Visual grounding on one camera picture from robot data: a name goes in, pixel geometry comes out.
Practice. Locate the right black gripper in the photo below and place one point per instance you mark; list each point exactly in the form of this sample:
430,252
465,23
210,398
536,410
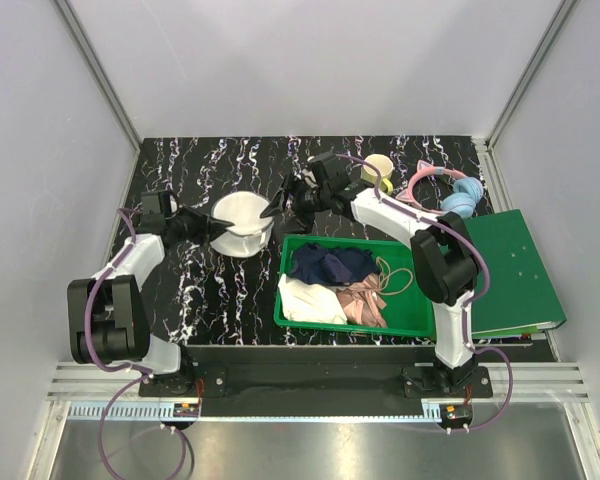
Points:
301,220

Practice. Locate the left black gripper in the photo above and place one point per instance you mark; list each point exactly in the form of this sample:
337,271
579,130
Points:
207,226

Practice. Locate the white mesh laundry bag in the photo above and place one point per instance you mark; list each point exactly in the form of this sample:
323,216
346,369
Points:
249,233

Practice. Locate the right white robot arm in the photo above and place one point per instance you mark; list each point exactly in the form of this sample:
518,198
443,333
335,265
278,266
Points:
446,262

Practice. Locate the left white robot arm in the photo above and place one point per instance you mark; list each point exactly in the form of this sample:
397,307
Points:
108,325

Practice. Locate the navy blue garment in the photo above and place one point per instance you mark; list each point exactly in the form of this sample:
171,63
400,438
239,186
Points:
332,267

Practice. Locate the cream white garment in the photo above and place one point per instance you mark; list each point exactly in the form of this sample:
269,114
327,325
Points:
309,303

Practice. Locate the yellow mug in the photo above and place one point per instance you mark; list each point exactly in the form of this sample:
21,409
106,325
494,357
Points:
380,168

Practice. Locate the green plastic bin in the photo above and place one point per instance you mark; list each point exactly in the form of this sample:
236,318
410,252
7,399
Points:
409,314

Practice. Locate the pink satin garment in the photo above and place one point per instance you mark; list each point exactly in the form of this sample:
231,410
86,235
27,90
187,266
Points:
363,302

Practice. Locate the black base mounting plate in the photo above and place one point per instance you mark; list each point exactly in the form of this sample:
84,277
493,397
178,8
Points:
315,382

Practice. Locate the pink cat ear headphones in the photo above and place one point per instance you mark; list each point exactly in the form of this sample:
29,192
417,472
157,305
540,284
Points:
458,192

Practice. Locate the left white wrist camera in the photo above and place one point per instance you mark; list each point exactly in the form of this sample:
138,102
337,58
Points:
174,202

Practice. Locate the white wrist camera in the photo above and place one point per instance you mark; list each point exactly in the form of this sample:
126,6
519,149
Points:
308,176
174,202

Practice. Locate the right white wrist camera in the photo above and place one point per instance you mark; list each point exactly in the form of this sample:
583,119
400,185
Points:
308,176

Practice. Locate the green ring binder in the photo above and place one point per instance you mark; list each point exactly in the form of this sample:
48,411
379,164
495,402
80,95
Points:
521,298

